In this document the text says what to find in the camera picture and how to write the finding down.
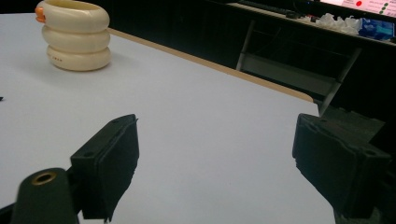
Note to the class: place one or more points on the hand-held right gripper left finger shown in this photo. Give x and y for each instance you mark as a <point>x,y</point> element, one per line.
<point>107,165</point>

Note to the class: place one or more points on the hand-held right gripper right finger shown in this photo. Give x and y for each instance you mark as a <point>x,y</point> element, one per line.
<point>336,168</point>

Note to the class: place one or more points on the cream ribbed cup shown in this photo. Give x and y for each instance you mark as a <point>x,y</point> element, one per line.
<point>76,33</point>

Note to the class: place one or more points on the grey metal stand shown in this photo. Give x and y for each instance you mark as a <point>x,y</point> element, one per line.
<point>292,70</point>

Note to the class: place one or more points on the blue tissue packet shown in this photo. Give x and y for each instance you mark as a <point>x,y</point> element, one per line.
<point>377,29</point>

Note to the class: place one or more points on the crumpled white tissue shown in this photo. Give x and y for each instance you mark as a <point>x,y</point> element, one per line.
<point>337,22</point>

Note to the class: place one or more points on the wooden side desk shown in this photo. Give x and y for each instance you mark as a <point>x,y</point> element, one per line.
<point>311,23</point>

